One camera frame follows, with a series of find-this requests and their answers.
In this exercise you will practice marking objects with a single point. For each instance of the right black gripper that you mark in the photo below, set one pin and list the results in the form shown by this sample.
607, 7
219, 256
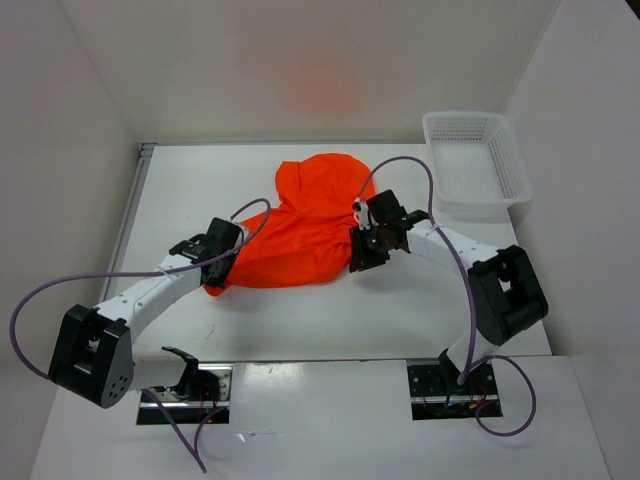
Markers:
362, 257

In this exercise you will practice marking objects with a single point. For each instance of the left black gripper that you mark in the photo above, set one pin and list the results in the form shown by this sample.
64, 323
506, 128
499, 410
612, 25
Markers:
219, 281

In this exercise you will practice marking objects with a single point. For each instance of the orange mesh shorts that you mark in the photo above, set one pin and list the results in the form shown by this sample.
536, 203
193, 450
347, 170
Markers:
306, 239

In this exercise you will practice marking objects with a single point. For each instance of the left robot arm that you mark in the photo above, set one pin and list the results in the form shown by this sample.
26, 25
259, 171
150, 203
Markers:
94, 353

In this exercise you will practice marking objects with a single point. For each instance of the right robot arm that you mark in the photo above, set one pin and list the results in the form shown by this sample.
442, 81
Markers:
505, 295

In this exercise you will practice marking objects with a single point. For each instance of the white plastic basket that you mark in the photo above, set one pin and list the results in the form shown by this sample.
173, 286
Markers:
478, 168

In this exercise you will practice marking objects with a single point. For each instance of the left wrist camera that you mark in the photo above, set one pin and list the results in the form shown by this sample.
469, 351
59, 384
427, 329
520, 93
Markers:
243, 233

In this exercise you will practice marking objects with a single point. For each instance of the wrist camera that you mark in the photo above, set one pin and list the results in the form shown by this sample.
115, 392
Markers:
361, 214
243, 233

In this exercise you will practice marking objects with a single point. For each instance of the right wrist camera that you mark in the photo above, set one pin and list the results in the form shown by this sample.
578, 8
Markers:
361, 214

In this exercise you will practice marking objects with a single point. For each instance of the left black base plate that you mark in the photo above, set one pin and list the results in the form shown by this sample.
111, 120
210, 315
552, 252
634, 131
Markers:
204, 398

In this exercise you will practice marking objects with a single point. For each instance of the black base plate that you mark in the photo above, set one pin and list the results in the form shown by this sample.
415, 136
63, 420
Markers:
204, 398
433, 398

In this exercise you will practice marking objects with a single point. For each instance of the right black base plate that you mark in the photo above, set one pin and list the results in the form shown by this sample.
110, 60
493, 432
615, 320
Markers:
433, 398

